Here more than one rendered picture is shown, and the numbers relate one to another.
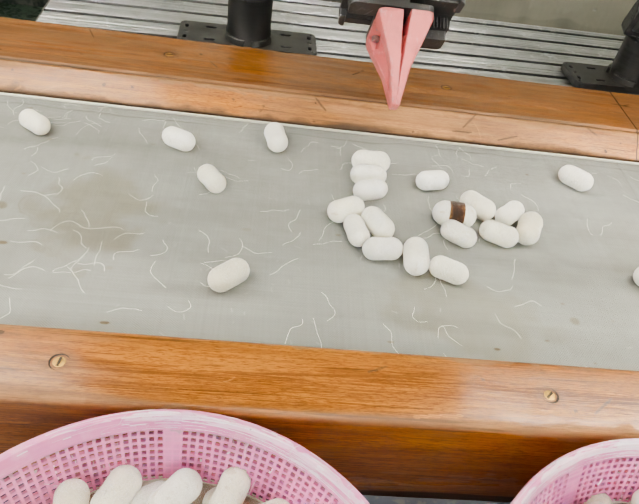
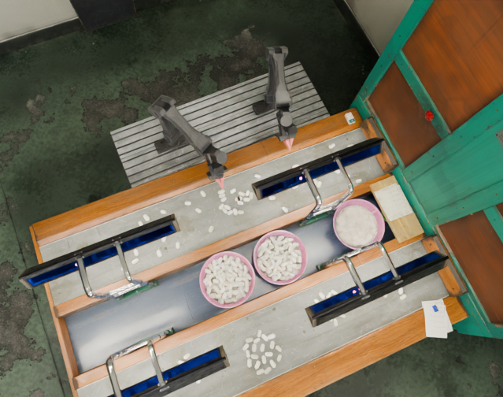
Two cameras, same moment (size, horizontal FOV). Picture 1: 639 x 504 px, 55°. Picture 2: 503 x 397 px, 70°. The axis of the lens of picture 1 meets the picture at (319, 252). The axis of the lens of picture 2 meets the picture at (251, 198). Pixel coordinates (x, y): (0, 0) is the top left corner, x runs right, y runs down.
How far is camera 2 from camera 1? 1.47 m
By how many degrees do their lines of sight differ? 33
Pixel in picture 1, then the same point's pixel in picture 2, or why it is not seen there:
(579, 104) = (255, 151)
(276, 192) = (208, 206)
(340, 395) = (233, 243)
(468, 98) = (233, 163)
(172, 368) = (212, 248)
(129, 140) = (179, 206)
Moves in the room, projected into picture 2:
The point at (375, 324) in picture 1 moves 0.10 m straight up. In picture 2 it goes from (233, 226) to (233, 222)
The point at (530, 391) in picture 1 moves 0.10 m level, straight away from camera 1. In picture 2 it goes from (255, 231) to (260, 213)
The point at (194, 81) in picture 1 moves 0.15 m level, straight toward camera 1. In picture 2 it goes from (182, 187) to (196, 212)
